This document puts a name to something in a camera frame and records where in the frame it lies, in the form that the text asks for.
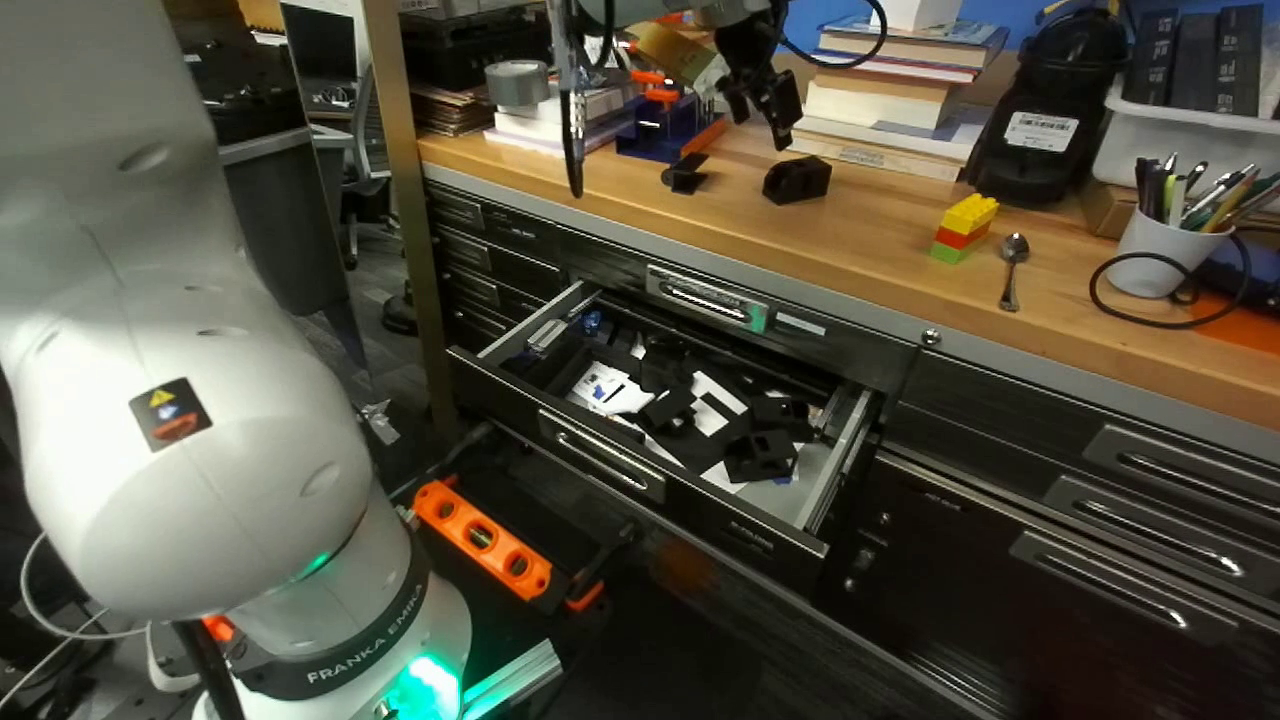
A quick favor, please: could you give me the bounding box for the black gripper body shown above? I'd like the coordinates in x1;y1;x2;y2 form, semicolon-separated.
712;5;792;87

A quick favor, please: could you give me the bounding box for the black cube-shaped plastic part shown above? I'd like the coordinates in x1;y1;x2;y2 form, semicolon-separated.
762;151;835;209

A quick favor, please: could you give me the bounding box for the black clamp-shaped plastic part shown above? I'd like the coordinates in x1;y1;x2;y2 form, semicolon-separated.
660;150;715;195

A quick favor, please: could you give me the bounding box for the wide black steel drawer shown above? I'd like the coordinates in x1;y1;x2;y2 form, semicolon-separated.
445;275;892;565

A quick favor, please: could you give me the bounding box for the blue hex key stand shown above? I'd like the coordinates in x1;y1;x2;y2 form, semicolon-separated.
612;78;737;172

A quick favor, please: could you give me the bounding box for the thick white-page book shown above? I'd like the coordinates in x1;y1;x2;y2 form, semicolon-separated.
799;74;957;133

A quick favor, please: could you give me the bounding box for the wide cream book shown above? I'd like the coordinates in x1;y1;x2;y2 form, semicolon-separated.
776;106;984;184

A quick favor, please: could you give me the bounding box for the thin pale book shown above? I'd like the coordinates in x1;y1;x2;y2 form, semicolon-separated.
806;49;993;87

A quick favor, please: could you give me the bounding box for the thin dark-cover book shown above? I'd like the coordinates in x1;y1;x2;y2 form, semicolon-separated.
816;15;1012;74

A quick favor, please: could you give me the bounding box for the small white box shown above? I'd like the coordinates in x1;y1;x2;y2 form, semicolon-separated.
871;0;966;35

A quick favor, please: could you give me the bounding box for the white stack of papers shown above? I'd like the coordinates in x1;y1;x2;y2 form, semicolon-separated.
494;83;626;146

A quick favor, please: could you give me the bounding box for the lavender flat book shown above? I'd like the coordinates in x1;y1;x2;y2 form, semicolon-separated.
482;116;634;161

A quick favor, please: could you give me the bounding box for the yellow red green block stack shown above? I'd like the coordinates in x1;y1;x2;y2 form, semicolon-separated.
927;194;1005;269

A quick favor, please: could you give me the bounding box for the black appliance with white label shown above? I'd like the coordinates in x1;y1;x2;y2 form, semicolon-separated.
957;5;1134;212

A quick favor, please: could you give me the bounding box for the steel spoon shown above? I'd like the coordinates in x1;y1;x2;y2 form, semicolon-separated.
995;229;1034;318

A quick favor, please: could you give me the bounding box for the brown folder stack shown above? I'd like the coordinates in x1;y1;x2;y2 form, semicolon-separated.
408;78;495;141

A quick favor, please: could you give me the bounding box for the black rectangular block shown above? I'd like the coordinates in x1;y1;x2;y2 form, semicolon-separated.
1172;9;1222;114
1215;0;1273;116
1123;9;1176;107

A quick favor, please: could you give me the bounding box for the green pen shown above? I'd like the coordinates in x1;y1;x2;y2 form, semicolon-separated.
1160;155;1192;225

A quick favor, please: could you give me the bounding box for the white pen cup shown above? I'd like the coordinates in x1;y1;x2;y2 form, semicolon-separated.
1103;203;1236;300

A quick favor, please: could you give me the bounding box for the white plastic bin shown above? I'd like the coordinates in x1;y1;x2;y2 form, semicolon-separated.
1088;78;1280;194

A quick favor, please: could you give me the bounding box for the dark computer monitor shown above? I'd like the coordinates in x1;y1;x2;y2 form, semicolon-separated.
278;0;369;96

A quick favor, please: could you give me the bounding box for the silver pen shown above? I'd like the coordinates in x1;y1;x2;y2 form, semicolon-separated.
1183;165;1257;231

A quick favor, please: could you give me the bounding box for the black floor tool tray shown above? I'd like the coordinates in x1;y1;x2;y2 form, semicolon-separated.
394;424;645;625

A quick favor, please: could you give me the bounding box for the grey desk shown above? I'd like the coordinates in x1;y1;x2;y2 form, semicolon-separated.
218;120;374;365

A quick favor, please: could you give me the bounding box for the yellow pencil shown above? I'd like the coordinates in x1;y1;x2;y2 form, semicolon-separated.
1203;172;1280;238

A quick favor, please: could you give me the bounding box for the orange spirit level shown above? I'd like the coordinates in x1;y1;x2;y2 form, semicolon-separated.
408;475;555;605

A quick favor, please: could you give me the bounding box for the orange flat object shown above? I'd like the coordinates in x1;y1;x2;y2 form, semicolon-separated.
1192;295;1280;362

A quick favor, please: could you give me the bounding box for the orange T-handle hex key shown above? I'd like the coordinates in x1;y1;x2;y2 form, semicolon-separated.
626;63;683;114

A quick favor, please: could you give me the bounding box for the grey duct tape roll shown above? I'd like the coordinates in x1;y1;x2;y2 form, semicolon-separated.
482;58;555;114

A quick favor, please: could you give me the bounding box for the blue wall board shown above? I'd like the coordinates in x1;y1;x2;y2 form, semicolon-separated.
715;0;1164;63

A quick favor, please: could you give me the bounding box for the blue handled tool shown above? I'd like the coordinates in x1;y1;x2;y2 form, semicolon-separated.
565;306;615;344

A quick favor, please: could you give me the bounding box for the black cable loop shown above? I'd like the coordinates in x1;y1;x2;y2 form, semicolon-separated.
1088;231;1257;334

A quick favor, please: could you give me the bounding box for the white floor cable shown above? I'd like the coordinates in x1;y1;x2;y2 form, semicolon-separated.
14;533;151;698

